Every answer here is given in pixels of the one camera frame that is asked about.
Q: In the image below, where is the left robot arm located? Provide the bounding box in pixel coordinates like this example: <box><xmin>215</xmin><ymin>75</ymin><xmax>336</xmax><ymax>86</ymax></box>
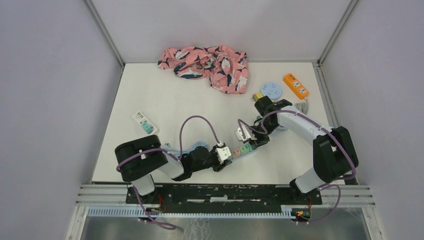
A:
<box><xmin>114</xmin><ymin>135</ymin><xmax>233</xmax><ymax>204</ymax></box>

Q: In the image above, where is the light blue power strip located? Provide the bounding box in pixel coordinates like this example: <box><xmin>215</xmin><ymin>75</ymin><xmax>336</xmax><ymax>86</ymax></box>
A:
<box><xmin>229</xmin><ymin>150</ymin><xmax>257</xmax><ymax>162</ymax></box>

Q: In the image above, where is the teal adapter on white strip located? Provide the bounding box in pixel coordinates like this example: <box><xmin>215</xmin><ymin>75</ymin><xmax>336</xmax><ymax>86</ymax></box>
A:
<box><xmin>141</xmin><ymin>121</ymin><xmax>153</xmax><ymax>134</ymax></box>

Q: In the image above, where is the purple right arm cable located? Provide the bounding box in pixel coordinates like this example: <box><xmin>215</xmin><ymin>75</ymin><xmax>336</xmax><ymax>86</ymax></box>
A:
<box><xmin>237</xmin><ymin>109</ymin><xmax>358</xmax><ymax>225</ymax></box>

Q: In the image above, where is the white power strip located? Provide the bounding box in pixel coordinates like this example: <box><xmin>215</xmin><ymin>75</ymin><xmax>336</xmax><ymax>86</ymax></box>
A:
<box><xmin>131</xmin><ymin>111</ymin><xmax>159</xmax><ymax>135</ymax></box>

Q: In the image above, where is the light blue strip cable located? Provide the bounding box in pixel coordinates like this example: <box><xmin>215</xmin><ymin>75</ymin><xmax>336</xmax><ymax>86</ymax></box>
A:
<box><xmin>162</xmin><ymin>141</ymin><xmax>210</xmax><ymax>158</ymax></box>

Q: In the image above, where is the pink patterned cloth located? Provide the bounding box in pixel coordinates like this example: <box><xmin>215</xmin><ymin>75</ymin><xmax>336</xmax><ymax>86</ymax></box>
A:
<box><xmin>157</xmin><ymin>45</ymin><xmax>250</xmax><ymax>94</ymax></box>

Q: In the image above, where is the round blue socket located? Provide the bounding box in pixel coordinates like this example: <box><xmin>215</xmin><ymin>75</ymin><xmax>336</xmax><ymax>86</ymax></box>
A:
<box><xmin>260</xmin><ymin>81</ymin><xmax>283</xmax><ymax>102</ymax></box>

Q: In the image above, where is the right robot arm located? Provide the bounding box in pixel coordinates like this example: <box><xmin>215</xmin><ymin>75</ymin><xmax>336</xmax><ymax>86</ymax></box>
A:
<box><xmin>239</xmin><ymin>96</ymin><xmax>359</xmax><ymax>204</ymax></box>

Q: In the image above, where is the green adapter on strip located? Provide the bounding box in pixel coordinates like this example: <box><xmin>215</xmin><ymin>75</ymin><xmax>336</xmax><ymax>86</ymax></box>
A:
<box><xmin>239</xmin><ymin>144</ymin><xmax>251</xmax><ymax>155</ymax></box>

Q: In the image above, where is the orange power strip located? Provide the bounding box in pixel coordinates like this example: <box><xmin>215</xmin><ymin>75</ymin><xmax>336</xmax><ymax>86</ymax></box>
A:
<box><xmin>282</xmin><ymin>73</ymin><xmax>309</xmax><ymax>100</ymax></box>

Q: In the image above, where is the grey power strip cable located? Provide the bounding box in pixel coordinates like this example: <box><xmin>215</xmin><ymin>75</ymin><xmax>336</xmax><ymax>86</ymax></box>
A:
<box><xmin>294</xmin><ymin>97</ymin><xmax>311</xmax><ymax>116</ymax></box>

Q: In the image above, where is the yellow plug adapter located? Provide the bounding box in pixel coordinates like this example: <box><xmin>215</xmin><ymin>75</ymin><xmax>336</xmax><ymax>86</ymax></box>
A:
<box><xmin>252</xmin><ymin>92</ymin><xmax>264</xmax><ymax>102</ymax></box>

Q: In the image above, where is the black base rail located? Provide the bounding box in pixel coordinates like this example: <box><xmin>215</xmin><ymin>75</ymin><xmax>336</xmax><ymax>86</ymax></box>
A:
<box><xmin>141</xmin><ymin>183</ymin><xmax>323</xmax><ymax>214</ymax></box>

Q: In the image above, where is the pink adapter on strip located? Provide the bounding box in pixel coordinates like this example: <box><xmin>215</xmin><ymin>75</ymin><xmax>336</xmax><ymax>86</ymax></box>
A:
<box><xmin>231</xmin><ymin>148</ymin><xmax>241</xmax><ymax>159</ymax></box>

